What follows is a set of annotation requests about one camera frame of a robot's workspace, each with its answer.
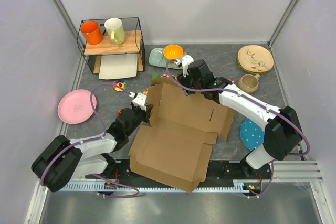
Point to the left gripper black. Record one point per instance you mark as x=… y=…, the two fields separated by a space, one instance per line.
x=147 y=114

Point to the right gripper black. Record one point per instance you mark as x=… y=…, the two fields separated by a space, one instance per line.
x=182 y=80

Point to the brown cardboard box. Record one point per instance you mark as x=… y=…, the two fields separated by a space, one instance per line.
x=175 y=148

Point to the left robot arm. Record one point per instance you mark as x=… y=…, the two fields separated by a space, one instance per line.
x=64 y=159

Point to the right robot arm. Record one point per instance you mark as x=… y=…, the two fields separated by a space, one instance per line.
x=282 y=130

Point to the orange bowl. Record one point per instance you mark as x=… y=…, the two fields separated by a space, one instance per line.
x=173 y=51

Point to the green bone toy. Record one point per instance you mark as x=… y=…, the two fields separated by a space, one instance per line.
x=154 y=76

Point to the rainbow flower toy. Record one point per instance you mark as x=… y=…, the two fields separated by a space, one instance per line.
x=120 y=85

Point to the pale green tray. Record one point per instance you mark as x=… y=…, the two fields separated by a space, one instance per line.
x=157 y=59

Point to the brown ceramic cup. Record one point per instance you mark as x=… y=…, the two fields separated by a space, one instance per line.
x=249 y=83

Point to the white square plate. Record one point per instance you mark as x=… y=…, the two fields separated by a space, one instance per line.
x=118 y=66

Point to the beige floral plate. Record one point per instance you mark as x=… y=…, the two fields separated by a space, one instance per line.
x=255 y=59

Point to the pink plate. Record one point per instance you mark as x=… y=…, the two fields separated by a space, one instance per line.
x=75 y=107

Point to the blue polka dot plate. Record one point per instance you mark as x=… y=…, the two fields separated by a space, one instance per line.
x=251 y=134

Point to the pale green mug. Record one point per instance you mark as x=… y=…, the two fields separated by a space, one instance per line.
x=115 y=30

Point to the orange mug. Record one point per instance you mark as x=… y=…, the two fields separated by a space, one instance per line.
x=91 y=31

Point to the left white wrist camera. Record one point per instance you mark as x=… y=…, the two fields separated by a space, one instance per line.
x=139 y=99

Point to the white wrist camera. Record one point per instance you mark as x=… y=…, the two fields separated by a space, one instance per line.
x=139 y=99
x=184 y=62

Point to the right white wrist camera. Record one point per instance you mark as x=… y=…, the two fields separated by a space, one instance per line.
x=184 y=62

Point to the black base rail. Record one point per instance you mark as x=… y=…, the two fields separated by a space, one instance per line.
x=219 y=174

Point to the black wire wooden shelf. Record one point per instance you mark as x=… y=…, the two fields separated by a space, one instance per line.
x=133 y=44

